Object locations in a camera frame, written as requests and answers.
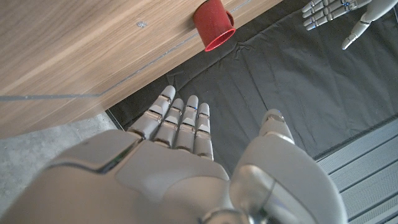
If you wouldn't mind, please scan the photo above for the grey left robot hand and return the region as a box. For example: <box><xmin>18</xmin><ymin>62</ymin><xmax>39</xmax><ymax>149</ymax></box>
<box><xmin>300</xmin><ymin>0</ymin><xmax>398</xmax><ymax>50</ymax></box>

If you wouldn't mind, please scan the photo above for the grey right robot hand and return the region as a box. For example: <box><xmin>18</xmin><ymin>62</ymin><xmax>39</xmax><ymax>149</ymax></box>
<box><xmin>0</xmin><ymin>85</ymin><xmax>349</xmax><ymax>224</ymax></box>

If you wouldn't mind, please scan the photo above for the black backdrop curtain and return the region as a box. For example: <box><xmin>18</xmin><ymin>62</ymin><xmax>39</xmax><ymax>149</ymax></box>
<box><xmin>107</xmin><ymin>0</ymin><xmax>398</xmax><ymax>175</ymax></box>

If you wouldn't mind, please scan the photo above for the red enamel mug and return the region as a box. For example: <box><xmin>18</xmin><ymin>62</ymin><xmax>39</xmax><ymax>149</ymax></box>
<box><xmin>192</xmin><ymin>0</ymin><xmax>236</xmax><ymax>52</ymax></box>

